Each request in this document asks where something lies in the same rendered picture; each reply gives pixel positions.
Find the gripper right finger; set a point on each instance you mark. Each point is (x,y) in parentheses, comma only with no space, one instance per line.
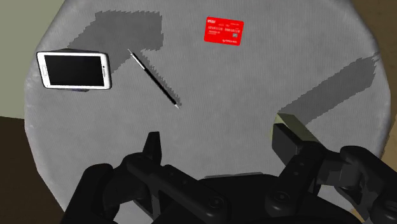
(310,167)

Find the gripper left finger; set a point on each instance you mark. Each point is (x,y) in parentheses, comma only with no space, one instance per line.
(145,180)

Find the round grey table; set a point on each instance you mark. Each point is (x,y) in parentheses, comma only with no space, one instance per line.
(217,108)

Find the black pen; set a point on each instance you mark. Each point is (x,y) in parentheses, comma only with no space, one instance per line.
(153,79)

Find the white smartphone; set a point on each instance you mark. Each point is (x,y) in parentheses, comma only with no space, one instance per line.
(74,70)

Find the red card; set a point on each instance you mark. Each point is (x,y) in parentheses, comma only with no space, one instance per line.
(224,31)

